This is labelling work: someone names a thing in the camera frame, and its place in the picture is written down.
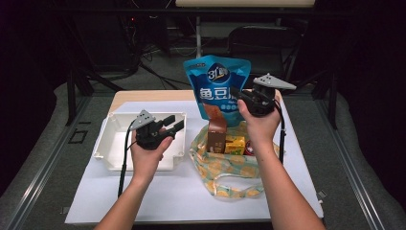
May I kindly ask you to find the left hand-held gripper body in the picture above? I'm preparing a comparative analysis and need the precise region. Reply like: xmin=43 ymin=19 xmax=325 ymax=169
xmin=128 ymin=109 xmax=175 ymax=151

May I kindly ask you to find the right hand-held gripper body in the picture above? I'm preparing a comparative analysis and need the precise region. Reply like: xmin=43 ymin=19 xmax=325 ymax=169
xmin=243 ymin=73 xmax=297 ymax=118

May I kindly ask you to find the blue snack pouch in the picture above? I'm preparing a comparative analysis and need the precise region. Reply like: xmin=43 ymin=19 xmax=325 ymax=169
xmin=183 ymin=55 xmax=252 ymax=128

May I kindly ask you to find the white plastic box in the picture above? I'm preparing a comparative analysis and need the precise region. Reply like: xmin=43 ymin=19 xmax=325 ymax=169
xmin=93 ymin=110 xmax=188 ymax=172

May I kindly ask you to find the brown drink carton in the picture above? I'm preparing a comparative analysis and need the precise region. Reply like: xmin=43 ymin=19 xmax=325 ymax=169
xmin=206 ymin=122 xmax=228 ymax=153

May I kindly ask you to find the red and white snack pack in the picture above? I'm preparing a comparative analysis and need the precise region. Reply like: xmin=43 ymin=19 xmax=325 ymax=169
xmin=245 ymin=140 xmax=257 ymax=156

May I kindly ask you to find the yellow drink carton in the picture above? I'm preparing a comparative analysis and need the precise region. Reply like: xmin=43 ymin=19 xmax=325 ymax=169
xmin=224 ymin=135 xmax=247 ymax=156

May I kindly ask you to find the citrus print fabric bag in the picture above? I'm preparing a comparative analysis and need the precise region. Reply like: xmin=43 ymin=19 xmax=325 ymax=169
xmin=189 ymin=123 xmax=282 ymax=198

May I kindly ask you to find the person's left hand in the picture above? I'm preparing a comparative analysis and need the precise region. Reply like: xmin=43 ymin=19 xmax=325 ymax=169
xmin=130 ymin=136 xmax=174 ymax=186

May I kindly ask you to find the person's right hand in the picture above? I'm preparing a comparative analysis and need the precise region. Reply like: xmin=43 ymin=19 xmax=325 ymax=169
xmin=237 ymin=99 xmax=282 ymax=148

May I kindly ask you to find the black folding chair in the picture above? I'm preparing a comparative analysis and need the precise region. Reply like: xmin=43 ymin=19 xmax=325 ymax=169
xmin=227 ymin=25 xmax=305 ymax=84

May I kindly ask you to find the white table leg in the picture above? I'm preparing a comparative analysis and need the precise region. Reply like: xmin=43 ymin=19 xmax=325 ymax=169
xmin=194 ymin=15 xmax=204 ymax=59

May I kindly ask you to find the black metal stand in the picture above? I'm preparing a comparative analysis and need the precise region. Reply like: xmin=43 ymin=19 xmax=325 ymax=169
xmin=310 ymin=63 xmax=340 ymax=129
xmin=64 ymin=15 xmax=126 ymax=127

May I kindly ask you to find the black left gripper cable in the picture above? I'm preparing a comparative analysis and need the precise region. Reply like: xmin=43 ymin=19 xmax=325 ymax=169
xmin=117 ymin=119 xmax=138 ymax=198

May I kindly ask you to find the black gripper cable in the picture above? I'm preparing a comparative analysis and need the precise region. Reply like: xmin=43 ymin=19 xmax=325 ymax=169
xmin=273 ymin=99 xmax=287 ymax=166
xmin=117 ymin=119 xmax=138 ymax=198

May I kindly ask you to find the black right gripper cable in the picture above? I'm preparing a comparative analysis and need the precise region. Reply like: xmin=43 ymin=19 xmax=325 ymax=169
xmin=273 ymin=99 xmax=287 ymax=166

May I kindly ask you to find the tangle of black floor cables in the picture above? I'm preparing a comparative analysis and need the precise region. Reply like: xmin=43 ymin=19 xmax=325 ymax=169
xmin=121 ymin=44 xmax=192 ymax=91

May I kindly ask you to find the aluminium floor rail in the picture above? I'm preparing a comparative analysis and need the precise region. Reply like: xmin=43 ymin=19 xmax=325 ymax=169
xmin=0 ymin=95 xmax=94 ymax=230
xmin=314 ymin=95 xmax=388 ymax=230

